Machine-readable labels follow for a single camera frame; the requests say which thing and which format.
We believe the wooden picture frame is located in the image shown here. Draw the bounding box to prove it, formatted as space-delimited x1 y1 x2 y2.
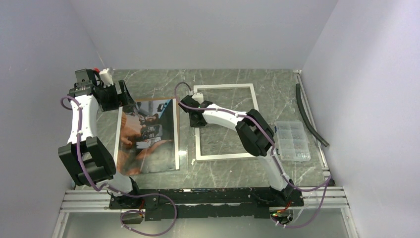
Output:
193 83 259 162

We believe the glossy photo print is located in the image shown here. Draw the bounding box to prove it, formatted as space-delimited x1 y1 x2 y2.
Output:
115 98 180 176

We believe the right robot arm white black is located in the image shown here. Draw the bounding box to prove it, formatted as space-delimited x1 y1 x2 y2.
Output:
177 95 303 206

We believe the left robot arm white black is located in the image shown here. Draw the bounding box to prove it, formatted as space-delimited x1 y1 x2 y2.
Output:
58 68 142 208

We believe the brown backing board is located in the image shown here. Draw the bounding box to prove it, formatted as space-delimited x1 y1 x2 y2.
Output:
135 98 180 174

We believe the clear plastic parts box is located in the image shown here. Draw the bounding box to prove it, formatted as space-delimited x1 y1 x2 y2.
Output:
275 121 311 162

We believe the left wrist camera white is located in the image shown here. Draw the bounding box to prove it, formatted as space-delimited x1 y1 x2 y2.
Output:
99 68 114 87

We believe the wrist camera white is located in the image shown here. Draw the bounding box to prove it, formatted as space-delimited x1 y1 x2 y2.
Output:
99 68 114 87
192 92 204 104

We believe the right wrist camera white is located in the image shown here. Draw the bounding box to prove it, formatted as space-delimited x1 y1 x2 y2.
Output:
192 92 204 104

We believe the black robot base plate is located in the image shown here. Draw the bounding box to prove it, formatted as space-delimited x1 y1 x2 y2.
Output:
109 187 304 221

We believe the black corrugated hose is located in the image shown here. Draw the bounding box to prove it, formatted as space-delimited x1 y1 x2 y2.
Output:
295 82 330 147

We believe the aluminium rail frame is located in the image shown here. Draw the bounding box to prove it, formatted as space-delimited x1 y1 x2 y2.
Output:
51 69 359 238

